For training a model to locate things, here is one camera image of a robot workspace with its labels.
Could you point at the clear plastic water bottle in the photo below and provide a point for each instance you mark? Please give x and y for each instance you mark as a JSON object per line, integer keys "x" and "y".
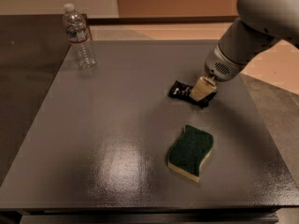
{"x": 79, "y": 36}

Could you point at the black rxbar chocolate wrapper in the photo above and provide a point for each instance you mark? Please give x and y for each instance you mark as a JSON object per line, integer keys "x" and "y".
{"x": 182, "y": 92}

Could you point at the green and yellow sponge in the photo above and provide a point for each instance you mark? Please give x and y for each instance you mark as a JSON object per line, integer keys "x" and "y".
{"x": 189, "y": 153}

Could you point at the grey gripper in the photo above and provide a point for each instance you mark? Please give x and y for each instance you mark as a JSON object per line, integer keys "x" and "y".
{"x": 219, "y": 66}

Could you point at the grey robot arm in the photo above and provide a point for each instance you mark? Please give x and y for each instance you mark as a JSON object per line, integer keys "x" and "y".
{"x": 259, "y": 26}

